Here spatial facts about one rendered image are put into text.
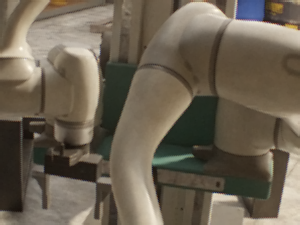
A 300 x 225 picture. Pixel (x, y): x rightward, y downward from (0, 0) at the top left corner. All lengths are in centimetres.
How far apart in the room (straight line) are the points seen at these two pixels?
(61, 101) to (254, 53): 53
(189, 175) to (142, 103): 72
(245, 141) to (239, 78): 65
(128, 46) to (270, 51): 88
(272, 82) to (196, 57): 13
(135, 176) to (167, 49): 22
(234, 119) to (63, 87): 47
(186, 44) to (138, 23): 78
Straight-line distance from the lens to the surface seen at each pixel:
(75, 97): 135
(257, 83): 95
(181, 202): 196
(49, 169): 146
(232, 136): 160
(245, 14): 544
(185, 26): 102
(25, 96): 134
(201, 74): 98
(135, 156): 90
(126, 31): 177
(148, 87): 96
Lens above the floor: 194
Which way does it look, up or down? 19 degrees down
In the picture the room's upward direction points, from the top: 5 degrees clockwise
